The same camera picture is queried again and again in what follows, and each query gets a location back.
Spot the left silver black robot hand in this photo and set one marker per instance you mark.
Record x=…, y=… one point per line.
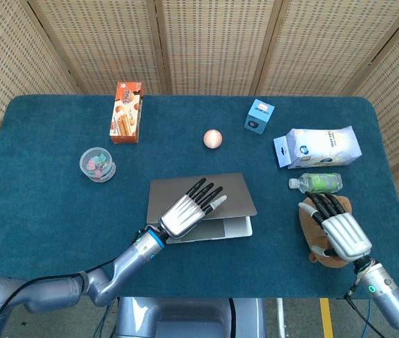
x=182, y=218

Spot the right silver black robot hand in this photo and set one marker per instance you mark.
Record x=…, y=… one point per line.
x=344, y=232

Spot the silver laptop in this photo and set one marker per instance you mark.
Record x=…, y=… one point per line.
x=234, y=197

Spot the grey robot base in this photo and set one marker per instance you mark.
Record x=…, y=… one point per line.
x=185, y=318

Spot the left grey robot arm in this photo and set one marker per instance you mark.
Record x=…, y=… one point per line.
x=115, y=267

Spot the brown capybara plush toy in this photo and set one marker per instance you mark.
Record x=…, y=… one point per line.
x=308, y=229

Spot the clear bottle with green label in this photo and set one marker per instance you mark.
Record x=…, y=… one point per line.
x=321, y=183

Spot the white tissue pack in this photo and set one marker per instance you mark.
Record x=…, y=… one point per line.
x=323, y=146

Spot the clear jar of binder clips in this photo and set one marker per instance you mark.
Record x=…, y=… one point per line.
x=98, y=165

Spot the orange snack box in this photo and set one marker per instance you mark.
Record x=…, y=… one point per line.
x=125, y=116

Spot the blue table mat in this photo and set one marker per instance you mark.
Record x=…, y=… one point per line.
x=62, y=218

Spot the small blue cardboard box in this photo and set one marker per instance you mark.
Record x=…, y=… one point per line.
x=258, y=118

